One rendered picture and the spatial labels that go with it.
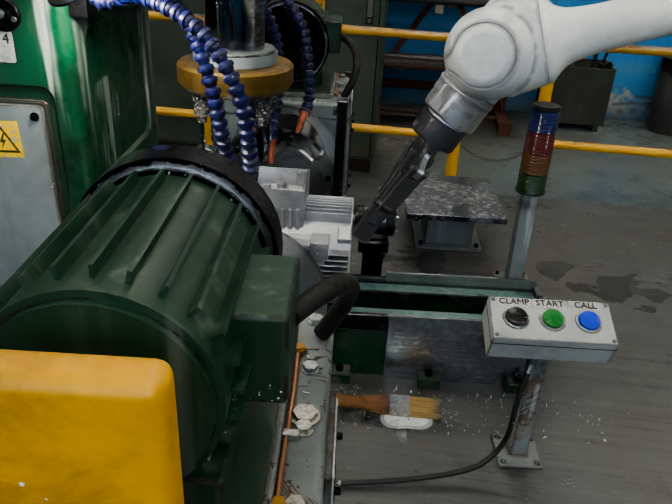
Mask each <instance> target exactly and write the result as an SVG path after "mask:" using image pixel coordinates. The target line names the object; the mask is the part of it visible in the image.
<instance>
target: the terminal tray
mask: <svg viewBox="0 0 672 504"><path fill-rule="evenodd" d="M301 170H304V171H305V172H300V171H301ZM258 172H259V177H258V183H259V184H260V186H261V187H262V188H263V189H264V190H265V192H266V193H267V195H268V197H269V198H270V200H271V201H272V203H273V205H274V207H275V210H276V212H277V214H278V217H279V220H280V224H281V228H282V229H284V228H285V227H288V229H289V230H291V229H292V227H294V228H295V229H296V230H299V229H300V228H303V225H304V211H305V206H306V201H307V197H308V195H309V188H310V169H295V168H280V167H264V166H259V171H258ZM295 187H300V188H299V189H297V188H295Z"/></svg>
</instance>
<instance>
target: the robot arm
mask: <svg viewBox="0 0 672 504"><path fill-rule="evenodd" d="M670 35H672V0H612V1H607V2H602V3H597V4H591V5H585V6H578V7H559V6H556V5H553V4H552V3H551V2H550V1H549V0H490V1H489V2H488V3H487V4H486V5H485V7H481V8H478V9H475V10H473V11H471V12H469V13H467V14H466V15H464V16H463V17H462V18H461V19H460V20H459V21H458V22H457V23H456V24H455V25H454V27H453V28H452V30H451V31H450V33H449V35H448V38H447V41H446V44H445V49H444V63H445V68H446V69H445V71H444V72H442V74H441V76H440V78H439V79H438V81H437V82H436V83H435V85H434V87H432V90H431V91H430V92H429V94H428V95H427V96H426V97H425V98H426V99H425V102H426V104H427V105H428V106H425V107H424V108H423V110H422V111H421V112H420V114H419V115H418V117H417V118H416V119H415V121H414V122H413V124H412V126H413V129H414V131H415V132H416V133H417V134H418V135H419V136H418V137H417V138H416V139H415V141H411V140H409V141H408V142H407V144H406V146H405V148H404V150H403V152H402V154H401V155H400V157H399V158H398V160H397V161H396V163H395V164H394V166H393V168H392V169H391V171H390V172H389V174H388V175H387V177H386V178H385V180H384V182H383V183H382V185H381V186H380V187H379V189H378V192H379V194H377V196H376V199H374V200H373V202H372V203H371V205H370V206H369V207H368V209H367V210H366V212H365V213H364V214H363V216H362V217H361V218H360V220H359V221H358V223H357V224H356V225H355V227H354V228H353V229H352V235H353V236H354V237H356V238H358V239H359V240H361V241H363V242H364V243H367V242H368V241H369V240H370V238H371V237H372V236H373V234H374V233H375V232H376V230H377V229H378V228H379V226H380V225H381V224H382V222H383V221H384V220H385V218H386V217H387V216H388V214H389V213H390V214H394V213H395V211H396V210H397V209H398V208H399V207H400V205H401V204H402V203H403V202H404V201H405V200H406V199H407V197H408V196H409V195H410V194H411V193H412V192H413V191H414V189H415V188H416V187H417V186H418V185H419V184H420V183H421V182H422V181H423V180H425V179H426V178H427V177H428V175H429V172H427V171H425V170H426V169H428V168H430V166H431V165H432V164H433V162H434V159H433V158H434V157H435V155H436V153H437V152H438V151H443V152H444V153H452V152H453V151H454V149H455V148H456V147H457V145H458V144H459V143H460V141H461V140H462V139H463V138H464V136H465V133H468V134H471V133H473V132H474V131H475V130H476V128H477V127H478V126H479V124H480V123H481V122H482V120H483V119H484V118H485V116H486V115H487V114H488V113H489V112H490V111H491V110H492V107H493V106H494V105H495V104H496V103H497V101H498V100H499V99H501V98H504V97H510V98H512V97H515V96H518V95H520V94H523V93H526V92H528V91H531V90H534V89H537V88H540V87H542V86H545V85H548V84H552V83H555V81H556V79H557V77H558V76H559V75H560V73H561V72H562V71H563V70H564V69H565V68H566V67H567V66H568V65H570V64H572V63H573V62H575V61H578V60H580V59H583V58H586V57H588V56H592V55H595V54H598V53H602V52H605V51H609V50H612V49H616V48H620V47H624V46H627V45H631V44H635V43H639V42H644V41H648V40H652V39H657V38H661V37H665V36H670ZM464 132H465V133H464Z"/></svg>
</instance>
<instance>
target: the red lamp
mask: <svg viewBox="0 0 672 504"><path fill-rule="evenodd" d="M526 132H527V133H526V138H525V143H524V148H523V149H524V151H526V152H528V153H530V154H534V155H542V156H545V155H550V154H552V153H553V152H552V151H553V148H554V147H553V146H554V143H555V142H554V141H555V138H556V133H557V132H556V133H554V134H538V133H534V132H531V131H529V130H528V129H527V131H526Z"/></svg>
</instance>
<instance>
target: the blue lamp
mask: <svg viewBox="0 0 672 504"><path fill-rule="evenodd" d="M530 111H531V112H530V115H529V116H530V117H529V122H528V127H527V129H528V130H529V131H531V132H534V133H538V134H554V133H556V132H557V128H558V123H559V119H560V114H561V110H560V111H559V112H542V111H538V110H535V109H533V108H532V107H531V110H530Z"/></svg>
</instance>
